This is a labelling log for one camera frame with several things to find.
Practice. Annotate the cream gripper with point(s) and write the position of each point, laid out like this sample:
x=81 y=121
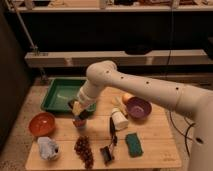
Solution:
x=77 y=109

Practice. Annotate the orange round fruit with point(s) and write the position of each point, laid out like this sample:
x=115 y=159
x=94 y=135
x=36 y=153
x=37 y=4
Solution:
x=126 y=97

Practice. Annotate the purple bowl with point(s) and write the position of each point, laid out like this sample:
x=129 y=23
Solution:
x=138 y=108

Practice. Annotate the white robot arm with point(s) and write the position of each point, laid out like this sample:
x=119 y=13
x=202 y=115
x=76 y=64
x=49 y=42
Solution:
x=187 y=100

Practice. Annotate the red bowl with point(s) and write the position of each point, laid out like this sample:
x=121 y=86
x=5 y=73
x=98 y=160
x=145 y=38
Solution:
x=42 y=124

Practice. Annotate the green plastic tray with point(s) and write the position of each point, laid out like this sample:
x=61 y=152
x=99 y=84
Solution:
x=59 y=93

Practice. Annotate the pale plastic spoon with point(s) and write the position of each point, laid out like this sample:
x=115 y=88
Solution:
x=118 y=103

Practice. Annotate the brown grape bunch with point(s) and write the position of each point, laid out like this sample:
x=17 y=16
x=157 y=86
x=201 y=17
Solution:
x=83 y=150

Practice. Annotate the white cylindrical bottle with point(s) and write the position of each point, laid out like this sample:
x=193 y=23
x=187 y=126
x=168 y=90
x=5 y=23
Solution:
x=119 y=120

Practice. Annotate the white blue crumpled cloth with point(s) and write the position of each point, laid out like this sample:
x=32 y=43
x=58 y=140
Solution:
x=48 y=148

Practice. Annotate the green sponge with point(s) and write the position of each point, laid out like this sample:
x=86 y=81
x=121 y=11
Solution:
x=134 y=145

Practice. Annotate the white metal shelf rack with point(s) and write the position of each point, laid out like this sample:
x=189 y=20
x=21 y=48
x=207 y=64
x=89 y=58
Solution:
x=168 y=44

